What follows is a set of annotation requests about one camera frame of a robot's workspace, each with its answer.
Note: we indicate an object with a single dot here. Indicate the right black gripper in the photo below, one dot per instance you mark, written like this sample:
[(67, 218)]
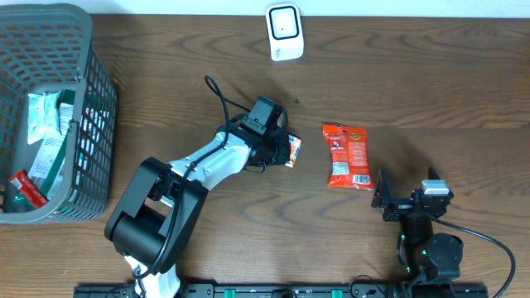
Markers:
[(383, 197)]

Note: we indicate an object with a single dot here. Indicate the white barcode scanner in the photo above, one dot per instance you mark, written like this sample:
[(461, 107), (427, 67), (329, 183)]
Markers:
[(285, 32)]

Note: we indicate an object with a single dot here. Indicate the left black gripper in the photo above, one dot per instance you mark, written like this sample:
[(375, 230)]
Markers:
[(283, 146)]

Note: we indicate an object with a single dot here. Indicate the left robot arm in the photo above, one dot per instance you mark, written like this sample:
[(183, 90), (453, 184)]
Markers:
[(155, 217)]

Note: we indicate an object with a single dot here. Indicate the light green snack packet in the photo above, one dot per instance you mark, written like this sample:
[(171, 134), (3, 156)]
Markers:
[(43, 116)]

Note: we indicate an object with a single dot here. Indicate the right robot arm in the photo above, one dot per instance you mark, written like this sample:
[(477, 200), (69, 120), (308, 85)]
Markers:
[(432, 259)]

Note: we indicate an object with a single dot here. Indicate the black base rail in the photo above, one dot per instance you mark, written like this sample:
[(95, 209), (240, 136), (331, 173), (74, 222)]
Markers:
[(362, 290)]

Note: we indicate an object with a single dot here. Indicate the grey plastic mesh basket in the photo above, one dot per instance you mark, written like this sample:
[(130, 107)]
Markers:
[(48, 49)]

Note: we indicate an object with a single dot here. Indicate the small red snack packet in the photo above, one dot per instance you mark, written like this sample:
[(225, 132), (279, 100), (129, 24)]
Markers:
[(28, 190)]

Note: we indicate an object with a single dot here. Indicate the large red snack bag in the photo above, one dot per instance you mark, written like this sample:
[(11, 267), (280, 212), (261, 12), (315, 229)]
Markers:
[(349, 155)]

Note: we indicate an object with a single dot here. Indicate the white green snack packet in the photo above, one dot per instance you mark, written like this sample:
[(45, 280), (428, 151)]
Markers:
[(47, 170)]

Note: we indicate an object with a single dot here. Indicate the small orange snack packet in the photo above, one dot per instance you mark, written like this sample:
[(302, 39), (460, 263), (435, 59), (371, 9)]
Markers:
[(295, 145)]

